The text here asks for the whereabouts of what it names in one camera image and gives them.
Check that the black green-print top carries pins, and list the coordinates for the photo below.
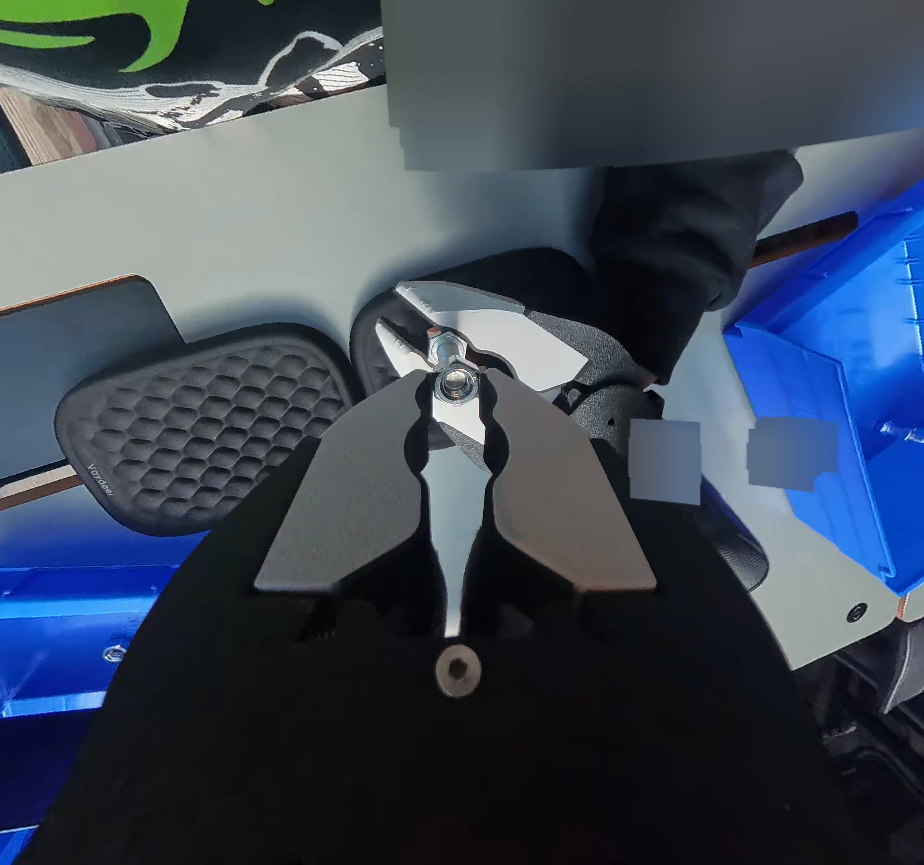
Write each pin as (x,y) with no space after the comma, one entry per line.
(216,13)

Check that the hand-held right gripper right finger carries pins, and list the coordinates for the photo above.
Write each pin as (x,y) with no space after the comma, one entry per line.
(563,511)

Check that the blue plastic bin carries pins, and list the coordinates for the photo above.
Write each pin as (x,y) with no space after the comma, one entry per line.
(58,612)
(830,345)

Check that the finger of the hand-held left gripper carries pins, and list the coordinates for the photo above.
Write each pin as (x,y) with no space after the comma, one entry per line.
(505,334)
(401,349)

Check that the person's left hand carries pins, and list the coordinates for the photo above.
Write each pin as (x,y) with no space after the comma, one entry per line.
(664,309)

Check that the person's patterned clothing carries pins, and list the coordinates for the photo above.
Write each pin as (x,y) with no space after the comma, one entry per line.
(180,103)

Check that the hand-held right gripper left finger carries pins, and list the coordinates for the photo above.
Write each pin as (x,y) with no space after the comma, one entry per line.
(346,504)

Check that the black office chair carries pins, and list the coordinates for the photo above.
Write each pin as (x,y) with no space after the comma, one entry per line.
(888,677)

